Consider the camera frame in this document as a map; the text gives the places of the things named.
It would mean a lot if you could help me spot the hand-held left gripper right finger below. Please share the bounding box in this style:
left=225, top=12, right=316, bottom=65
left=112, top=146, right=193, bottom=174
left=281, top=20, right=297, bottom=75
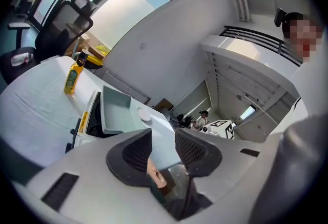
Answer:
left=174, top=128, right=285, bottom=224

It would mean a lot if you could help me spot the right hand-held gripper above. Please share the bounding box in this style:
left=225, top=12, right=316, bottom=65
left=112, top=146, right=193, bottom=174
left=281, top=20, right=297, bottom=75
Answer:
left=201, top=119, right=236, bottom=140

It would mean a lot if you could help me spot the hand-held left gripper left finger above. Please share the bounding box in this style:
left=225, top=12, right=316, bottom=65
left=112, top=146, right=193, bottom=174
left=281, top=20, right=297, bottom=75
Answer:
left=15, top=128, right=177, bottom=224

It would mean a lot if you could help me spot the white square pan wooden handle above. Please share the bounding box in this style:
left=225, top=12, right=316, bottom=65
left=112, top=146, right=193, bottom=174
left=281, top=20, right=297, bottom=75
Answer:
left=100, top=86, right=167, bottom=190

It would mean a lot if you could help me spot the white plate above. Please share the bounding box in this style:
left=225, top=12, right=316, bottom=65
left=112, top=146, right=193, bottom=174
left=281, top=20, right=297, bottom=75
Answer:
left=135, top=106, right=152, bottom=123

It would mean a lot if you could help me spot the black metal railing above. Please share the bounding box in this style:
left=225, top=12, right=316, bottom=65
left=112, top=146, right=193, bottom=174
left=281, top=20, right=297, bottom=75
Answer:
left=219, top=25, right=303, bottom=67

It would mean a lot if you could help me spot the person's white shirt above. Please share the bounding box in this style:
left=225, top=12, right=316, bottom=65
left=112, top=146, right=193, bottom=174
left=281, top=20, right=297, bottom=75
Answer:
left=269, top=61, right=328, bottom=139

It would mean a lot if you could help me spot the white table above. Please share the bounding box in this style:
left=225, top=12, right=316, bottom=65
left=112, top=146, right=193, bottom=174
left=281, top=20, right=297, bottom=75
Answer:
left=0, top=55, right=189, bottom=185

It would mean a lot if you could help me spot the yellow oil bottle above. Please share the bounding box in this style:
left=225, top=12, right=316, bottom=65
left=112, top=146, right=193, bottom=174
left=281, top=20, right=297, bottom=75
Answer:
left=63, top=49, right=89, bottom=95

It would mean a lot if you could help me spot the person's face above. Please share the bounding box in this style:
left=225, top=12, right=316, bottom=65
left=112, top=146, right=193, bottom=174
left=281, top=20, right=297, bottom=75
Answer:
left=281, top=12, right=323, bottom=64

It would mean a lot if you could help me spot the clear water bottle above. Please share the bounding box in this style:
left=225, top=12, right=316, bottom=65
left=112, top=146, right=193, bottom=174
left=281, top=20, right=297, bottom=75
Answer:
left=10, top=52, right=34, bottom=67

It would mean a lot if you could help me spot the black office chair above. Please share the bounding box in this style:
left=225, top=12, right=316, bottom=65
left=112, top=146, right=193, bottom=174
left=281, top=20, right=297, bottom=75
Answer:
left=0, top=0, right=94, bottom=85

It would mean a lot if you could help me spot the black head camera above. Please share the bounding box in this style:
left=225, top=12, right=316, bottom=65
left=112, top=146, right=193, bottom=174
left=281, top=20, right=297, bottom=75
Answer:
left=273, top=7, right=287, bottom=28

